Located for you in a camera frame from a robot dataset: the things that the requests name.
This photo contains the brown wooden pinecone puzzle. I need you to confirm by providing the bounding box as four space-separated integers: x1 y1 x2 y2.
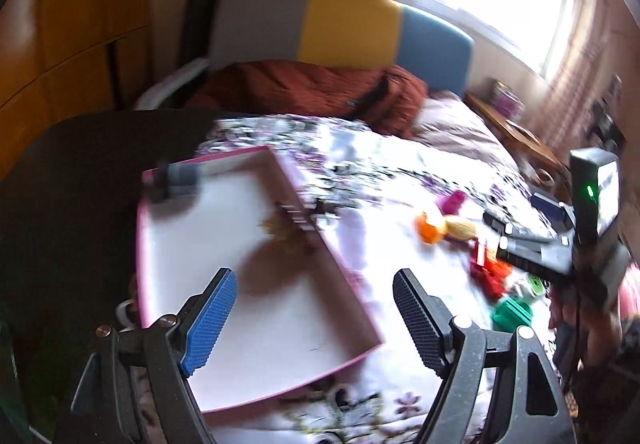
262 204 320 255

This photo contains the purple box on shelf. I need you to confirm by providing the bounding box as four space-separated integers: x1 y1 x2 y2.
489 78 525 122

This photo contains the rust brown quilted jacket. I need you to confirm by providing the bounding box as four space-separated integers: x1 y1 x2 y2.
186 59 427 137

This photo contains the pink shallow cardboard box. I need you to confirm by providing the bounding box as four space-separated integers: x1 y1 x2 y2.
137 147 382 412

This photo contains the white floral embroidered tablecloth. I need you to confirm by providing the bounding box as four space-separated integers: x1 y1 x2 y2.
198 115 548 443

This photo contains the orange block toy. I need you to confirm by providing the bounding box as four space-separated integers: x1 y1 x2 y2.
414 212 447 245

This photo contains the camera box with green led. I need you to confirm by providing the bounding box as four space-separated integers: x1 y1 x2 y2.
570 147 620 245

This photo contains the mauve striped pillow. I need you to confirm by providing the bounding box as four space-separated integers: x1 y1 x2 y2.
411 90 518 173

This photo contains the black rolled mat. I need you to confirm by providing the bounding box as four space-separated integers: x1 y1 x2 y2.
177 0 219 66

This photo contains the white chair armrest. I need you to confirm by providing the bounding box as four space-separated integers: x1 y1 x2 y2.
134 58 209 111

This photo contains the wooden wardrobe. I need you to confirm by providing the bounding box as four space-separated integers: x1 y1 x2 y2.
1 0 152 173

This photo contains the grey yellow blue sofa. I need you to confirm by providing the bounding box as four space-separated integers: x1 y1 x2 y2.
208 0 474 95

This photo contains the person's right hand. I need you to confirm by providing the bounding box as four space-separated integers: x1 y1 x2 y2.
549 277 639 367

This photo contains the green plastic holder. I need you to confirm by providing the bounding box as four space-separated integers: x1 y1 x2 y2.
490 297 533 334

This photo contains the red cylinder toy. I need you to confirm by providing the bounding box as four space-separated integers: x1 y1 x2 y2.
470 239 513 304

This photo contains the black grey cylinder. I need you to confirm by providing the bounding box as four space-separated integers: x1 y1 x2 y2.
145 162 201 203

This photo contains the yellow carved egg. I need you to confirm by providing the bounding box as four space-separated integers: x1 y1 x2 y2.
444 215 478 242

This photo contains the wooden side shelf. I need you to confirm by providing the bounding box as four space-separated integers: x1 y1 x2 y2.
463 92 564 172

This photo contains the magenta perforated ball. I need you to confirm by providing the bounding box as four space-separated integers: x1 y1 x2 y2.
436 190 466 216

